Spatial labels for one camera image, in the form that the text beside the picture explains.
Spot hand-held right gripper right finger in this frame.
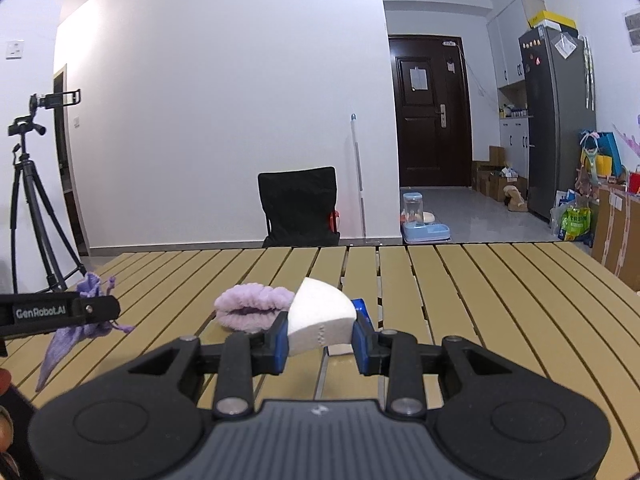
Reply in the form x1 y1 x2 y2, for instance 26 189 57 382
351 299 532 419

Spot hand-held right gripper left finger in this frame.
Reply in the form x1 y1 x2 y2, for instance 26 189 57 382
115 311 290 420

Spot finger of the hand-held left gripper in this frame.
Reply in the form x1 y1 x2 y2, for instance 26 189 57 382
79 294 122 328

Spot purple plush toy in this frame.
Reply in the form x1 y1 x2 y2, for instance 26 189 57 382
35 271 137 395

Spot white foam wedge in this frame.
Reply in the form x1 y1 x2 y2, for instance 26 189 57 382
287 276 358 358

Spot person's left hand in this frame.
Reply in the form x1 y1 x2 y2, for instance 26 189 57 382
0 369 15 453

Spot purple fluffy cloth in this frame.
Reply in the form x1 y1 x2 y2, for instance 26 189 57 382
214 283 294 334

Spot tan folding table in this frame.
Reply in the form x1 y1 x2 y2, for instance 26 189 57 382
0 244 640 480

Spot blue pet feeder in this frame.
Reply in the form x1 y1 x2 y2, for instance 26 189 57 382
400 192 451 245

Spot black tripod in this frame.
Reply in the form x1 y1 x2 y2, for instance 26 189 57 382
7 117 88 295

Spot black folding chair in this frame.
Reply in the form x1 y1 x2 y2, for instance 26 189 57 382
257 166 342 248

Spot white mop stick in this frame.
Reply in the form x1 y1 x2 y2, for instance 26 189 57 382
350 112 368 240

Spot small cardboard boxes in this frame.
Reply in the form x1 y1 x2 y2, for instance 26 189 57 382
472 146 528 203

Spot beige plush toy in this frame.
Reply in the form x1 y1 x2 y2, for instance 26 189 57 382
502 185 528 212

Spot dark brown door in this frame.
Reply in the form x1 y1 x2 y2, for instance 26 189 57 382
388 35 473 188

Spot green bag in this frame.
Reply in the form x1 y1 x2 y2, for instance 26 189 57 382
557 200 593 242

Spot grey refrigerator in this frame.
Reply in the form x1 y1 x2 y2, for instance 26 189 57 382
517 25 598 221

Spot large cardboard box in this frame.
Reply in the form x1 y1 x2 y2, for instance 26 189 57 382
590 182 640 291

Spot blue gift bag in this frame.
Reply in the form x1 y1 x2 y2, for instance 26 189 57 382
579 130 623 178

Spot white cabinet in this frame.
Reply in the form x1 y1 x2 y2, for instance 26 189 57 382
487 0 533 176

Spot yellow box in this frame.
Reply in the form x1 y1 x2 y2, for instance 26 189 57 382
527 9 578 31

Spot dark interior door frame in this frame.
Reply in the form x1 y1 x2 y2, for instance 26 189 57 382
52 64 91 257

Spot wall picture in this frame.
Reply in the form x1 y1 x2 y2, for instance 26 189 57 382
624 9 640 55

